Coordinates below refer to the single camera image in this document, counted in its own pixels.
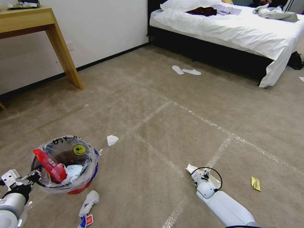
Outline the black bag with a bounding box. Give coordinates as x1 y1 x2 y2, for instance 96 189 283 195
288 51 304 71

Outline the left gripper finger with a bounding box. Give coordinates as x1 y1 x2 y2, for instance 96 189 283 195
33 177 49 187
30 170 46 179

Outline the red round trash bin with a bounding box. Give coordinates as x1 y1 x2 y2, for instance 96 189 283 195
31 137 99 195

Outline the clear printed bin liner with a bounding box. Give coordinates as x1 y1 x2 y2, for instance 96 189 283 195
30 135 103 195

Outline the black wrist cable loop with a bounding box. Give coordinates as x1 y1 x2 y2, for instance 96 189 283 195
191 167 223 191

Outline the pale blue crumpled tissue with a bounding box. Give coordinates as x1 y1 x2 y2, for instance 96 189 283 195
62 164 84 183

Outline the yellow snack wrapper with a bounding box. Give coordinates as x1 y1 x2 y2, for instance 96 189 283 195
251 176 262 192

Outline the person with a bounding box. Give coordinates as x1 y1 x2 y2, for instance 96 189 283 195
248 0 295 11

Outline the dark tray with papers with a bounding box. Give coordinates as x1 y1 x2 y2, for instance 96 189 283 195
7 0 40 10

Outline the dark red garment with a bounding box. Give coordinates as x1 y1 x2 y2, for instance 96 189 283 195
186 6 218 16

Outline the red plastic wrapper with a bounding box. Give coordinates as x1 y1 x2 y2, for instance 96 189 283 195
33 149 68 184

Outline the small white crumpled tissue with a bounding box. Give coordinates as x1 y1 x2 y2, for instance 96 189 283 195
106 135 119 147

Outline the white duvet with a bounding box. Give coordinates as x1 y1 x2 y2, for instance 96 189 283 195
149 2 304 88

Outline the grey and white clothing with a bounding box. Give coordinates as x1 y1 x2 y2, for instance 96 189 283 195
252 5 300 23

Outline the white pillow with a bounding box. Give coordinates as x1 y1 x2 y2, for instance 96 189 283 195
160 0 224 11

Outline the black bed frame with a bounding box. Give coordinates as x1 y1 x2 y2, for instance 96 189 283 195
147 0 274 86

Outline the long white crumpled plastic bag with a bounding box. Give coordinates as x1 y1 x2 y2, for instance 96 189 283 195
78 190 100 228

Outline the lavender folded cloth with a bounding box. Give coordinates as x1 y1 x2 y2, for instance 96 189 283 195
213 4 242 16

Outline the wooden desk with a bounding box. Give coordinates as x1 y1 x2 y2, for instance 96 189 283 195
0 6 84 111

